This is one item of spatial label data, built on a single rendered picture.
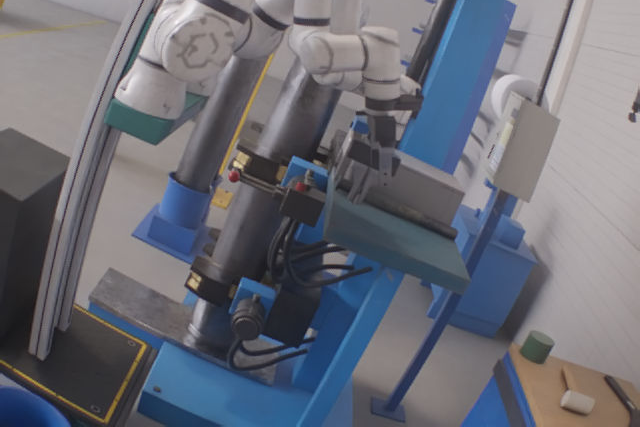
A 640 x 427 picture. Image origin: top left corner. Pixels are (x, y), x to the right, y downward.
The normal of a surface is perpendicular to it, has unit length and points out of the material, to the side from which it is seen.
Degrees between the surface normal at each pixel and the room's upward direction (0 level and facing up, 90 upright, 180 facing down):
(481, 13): 90
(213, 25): 93
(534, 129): 90
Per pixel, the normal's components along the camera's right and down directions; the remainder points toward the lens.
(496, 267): -0.03, 0.23
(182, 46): 0.18, 0.43
